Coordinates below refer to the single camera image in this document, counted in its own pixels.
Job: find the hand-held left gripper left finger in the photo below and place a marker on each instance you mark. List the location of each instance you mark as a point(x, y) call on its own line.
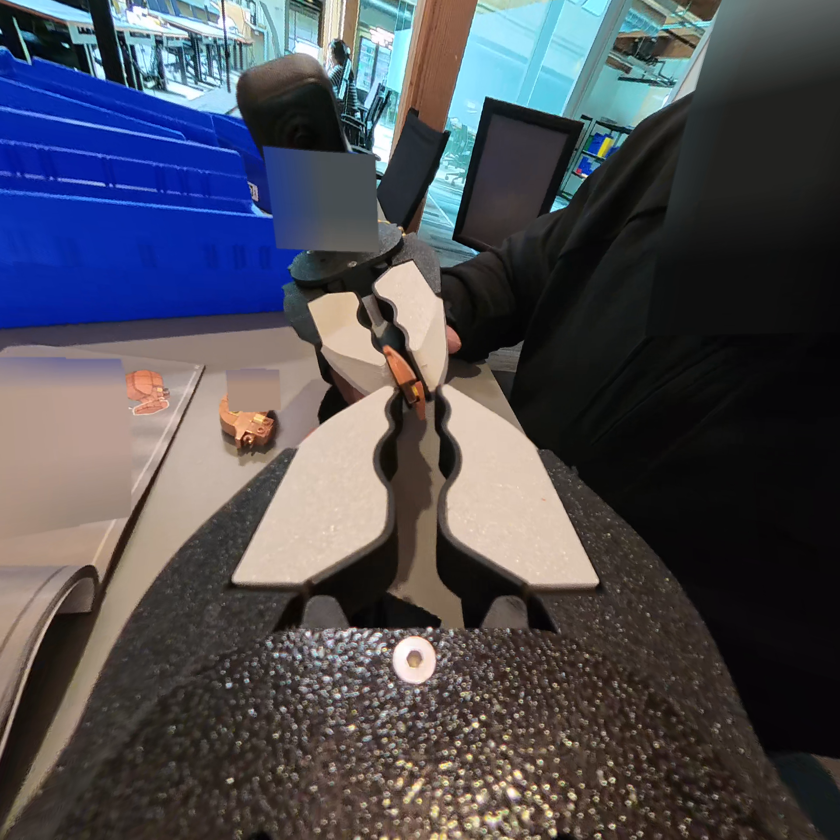
point(315, 512)

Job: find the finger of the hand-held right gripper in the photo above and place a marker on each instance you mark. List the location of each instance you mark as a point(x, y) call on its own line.
point(418, 309)
point(344, 335)

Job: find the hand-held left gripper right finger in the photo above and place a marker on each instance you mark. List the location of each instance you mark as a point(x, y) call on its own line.
point(519, 512)

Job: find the brown curved brick piece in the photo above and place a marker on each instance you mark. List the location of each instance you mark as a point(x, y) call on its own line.
point(400, 372)

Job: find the person's right forearm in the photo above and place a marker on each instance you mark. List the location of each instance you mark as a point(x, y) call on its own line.
point(525, 289)

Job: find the grey desk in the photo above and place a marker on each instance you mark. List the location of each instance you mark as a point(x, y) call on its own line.
point(236, 499)

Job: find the round brown brick assembly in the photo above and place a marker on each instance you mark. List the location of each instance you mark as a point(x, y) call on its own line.
point(243, 423)

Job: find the black office chair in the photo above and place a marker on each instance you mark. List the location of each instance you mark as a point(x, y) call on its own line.
point(414, 164)

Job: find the wooden beam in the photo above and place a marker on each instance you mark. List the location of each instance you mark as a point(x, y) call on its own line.
point(440, 53)

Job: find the black monitor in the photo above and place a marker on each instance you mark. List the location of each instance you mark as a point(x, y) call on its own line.
point(519, 177)

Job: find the grey instruction booklet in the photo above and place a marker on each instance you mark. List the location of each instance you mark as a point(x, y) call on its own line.
point(158, 460)

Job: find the row of blue plastic bins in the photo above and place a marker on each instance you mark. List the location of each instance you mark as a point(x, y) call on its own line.
point(105, 236)

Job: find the black storage shelf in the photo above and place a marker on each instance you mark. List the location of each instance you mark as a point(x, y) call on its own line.
point(597, 151)

